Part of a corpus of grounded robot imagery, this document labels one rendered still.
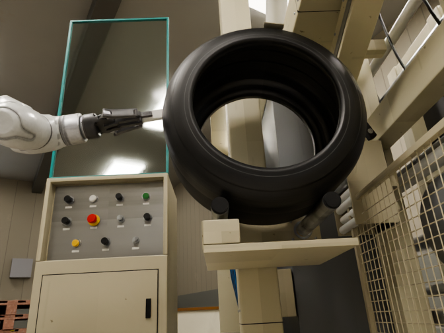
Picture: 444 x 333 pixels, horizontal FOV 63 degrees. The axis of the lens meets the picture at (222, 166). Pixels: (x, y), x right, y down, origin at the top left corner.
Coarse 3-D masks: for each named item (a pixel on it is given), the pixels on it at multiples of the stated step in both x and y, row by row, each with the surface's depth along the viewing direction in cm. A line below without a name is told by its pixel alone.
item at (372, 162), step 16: (368, 144) 130; (368, 160) 127; (384, 160) 128; (352, 176) 125; (368, 176) 125; (336, 192) 139; (352, 192) 123; (384, 192) 123; (352, 208) 122; (384, 208) 121; (336, 224) 138; (352, 224) 124; (368, 224) 138
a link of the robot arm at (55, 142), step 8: (48, 120) 100; (56, 120) 104; (56, 128) 103; (56, 136) 102; (48, 144) 101; (56, 144) 104; (64, 144) 106; (16, 152) 106; (24, 152) 104; (32, 152) 103; (40, 152) 104
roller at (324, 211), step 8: (328, 192) 92; (320, 200) 93; (328, 200) 90; (336, 200) 90; (320, 208) 94; (328, 208) 91; (336, 208) 91; (312, 216) 102; (320, 216) 98; (304, 224) 112; (312, 224) 106; (304, 232) 116
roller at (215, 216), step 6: (216, 198) 90; (222, 198) 90; (216, 204) 90; (222, 204) 90; (228, 204) 90; (216, 210) 89; (222, 210) 89; (228, 210) 91; (216, 216) 92; (222, 216) 91
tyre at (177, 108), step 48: (240, 48) 118; (288, 48) 107; (192, 96) 98; (240, 96) 132; (288, 96) 131; (336, 96) 117; (192, 144) 93; (336, 144) 93; (192, 192) 106; (240, 192) 90; (288, 192) 90
